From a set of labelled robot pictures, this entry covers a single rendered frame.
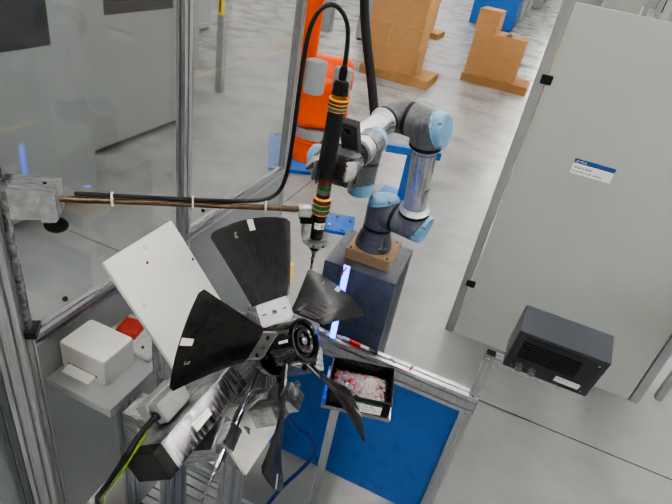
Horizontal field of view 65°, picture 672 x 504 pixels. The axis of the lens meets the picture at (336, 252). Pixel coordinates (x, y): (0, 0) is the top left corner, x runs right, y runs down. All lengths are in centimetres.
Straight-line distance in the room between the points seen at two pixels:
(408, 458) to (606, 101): 189
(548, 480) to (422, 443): 101
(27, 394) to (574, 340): 151
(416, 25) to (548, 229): 649
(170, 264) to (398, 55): 808
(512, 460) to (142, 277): 215
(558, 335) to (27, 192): 141
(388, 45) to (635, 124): 677
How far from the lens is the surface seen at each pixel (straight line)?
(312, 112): 520
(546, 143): 296
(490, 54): 1043
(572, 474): 311
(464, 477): 282
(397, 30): 930
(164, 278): 148
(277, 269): 142
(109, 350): 172
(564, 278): 326
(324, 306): 156
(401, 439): 217
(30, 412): 168
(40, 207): 126
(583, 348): 169
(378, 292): 209
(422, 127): 175
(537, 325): 168
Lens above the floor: 215
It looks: 32 degrees down
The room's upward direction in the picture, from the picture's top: 11 degrees clockwise
